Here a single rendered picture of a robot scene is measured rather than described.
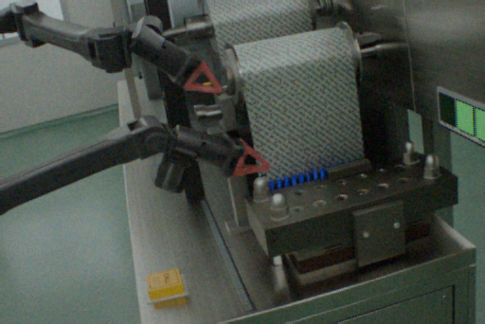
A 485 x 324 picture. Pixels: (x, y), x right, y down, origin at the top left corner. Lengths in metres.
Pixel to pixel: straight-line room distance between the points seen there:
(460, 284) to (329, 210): 0.33
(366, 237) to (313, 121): 0.28
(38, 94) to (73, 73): 0.47
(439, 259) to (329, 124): 0.36
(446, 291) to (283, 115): 0.49
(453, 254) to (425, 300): 0.11
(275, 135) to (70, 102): 5.73
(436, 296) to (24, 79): 6.06
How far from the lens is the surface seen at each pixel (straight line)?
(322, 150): 1.26
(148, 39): 1.16
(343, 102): 1.25
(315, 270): 1.14
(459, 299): 1.25
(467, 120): 1.03
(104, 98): 6.84
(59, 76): 6.81
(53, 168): 1.14
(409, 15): 1.16
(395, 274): 1.13
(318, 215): 1.08
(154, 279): 1.19
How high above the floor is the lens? 1.51
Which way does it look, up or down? 20 degrees down
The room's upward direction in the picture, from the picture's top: 10 degrees counter-clockwise
